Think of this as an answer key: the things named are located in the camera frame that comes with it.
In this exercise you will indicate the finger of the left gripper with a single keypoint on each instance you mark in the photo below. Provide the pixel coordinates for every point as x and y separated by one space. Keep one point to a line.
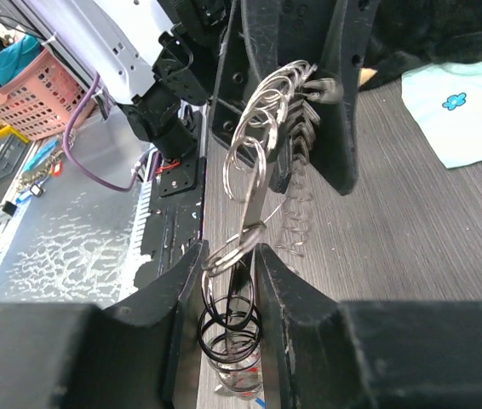
342 57
253 44

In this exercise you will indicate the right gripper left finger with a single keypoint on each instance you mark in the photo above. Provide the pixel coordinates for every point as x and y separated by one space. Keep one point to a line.
141 352

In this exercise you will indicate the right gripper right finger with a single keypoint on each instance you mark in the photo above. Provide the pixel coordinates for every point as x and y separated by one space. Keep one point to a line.
319 353

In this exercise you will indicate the blue key tag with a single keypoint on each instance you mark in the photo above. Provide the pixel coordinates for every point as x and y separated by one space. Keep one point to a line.
260 402

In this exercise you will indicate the large keyring with small rings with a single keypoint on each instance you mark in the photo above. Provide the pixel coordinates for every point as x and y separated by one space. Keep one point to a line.
278 114

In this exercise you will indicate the red key tags bunch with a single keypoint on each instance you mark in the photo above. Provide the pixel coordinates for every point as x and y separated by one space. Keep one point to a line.
245 384

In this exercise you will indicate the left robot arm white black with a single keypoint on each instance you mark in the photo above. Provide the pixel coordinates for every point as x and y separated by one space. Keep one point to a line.
151 53

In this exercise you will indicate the mint green cartoon cloth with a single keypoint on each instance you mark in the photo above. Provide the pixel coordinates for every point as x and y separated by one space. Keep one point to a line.
446 102

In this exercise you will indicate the black floral plush blanket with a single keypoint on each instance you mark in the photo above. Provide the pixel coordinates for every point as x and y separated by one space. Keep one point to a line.
407 35

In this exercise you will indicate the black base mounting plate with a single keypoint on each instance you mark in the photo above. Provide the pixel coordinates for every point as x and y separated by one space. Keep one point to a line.
173 219

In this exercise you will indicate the pink plastic basket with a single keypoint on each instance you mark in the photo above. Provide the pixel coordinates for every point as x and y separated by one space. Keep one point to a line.
40 101

